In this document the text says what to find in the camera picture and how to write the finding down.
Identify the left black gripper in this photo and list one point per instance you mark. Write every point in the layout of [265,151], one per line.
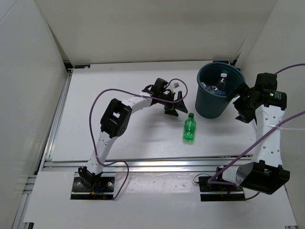
[172,111]

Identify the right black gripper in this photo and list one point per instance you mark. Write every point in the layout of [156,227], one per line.
[246,116]

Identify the green plastic bottle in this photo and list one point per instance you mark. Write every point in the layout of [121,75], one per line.
[189,129]

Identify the clear bottle blue label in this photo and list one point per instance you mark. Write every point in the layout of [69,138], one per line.
[222,84]
[203,85]

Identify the clear unlabeled plastic bottle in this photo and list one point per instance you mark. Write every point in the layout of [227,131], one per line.
[213,89]

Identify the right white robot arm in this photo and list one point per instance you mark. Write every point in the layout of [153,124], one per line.
[265,173]

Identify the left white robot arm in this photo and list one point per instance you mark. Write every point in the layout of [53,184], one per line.
[115,119]

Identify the dark teal plastic bin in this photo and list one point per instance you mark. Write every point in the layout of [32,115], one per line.
[207,104]

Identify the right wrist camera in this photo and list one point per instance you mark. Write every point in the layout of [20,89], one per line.
[266,81]

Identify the aluminium front rail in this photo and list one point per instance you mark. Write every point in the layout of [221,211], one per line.
[187,164]

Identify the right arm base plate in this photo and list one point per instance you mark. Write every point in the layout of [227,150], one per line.
[217,192]

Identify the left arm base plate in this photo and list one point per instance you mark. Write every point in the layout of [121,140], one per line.
[102,190]

